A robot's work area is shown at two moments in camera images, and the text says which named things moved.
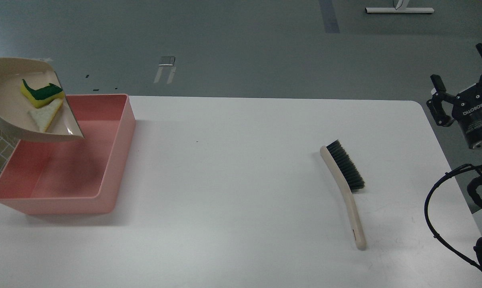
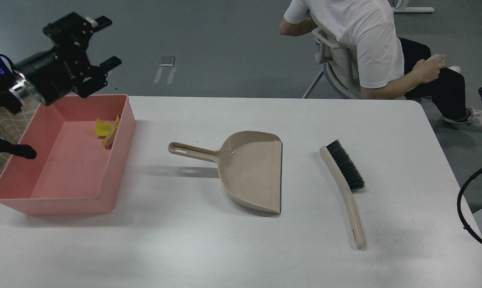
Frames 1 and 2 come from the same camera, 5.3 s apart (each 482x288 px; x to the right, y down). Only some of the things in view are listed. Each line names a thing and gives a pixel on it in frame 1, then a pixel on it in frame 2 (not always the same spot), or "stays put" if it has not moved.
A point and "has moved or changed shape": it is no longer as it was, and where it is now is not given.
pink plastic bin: [83, 175] stays put
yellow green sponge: [43, 96] has moved or changed shape
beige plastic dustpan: [24, 96] -> [249, 165]
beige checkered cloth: [0, 144] stays put
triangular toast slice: [44, 115] -> [108, 139]
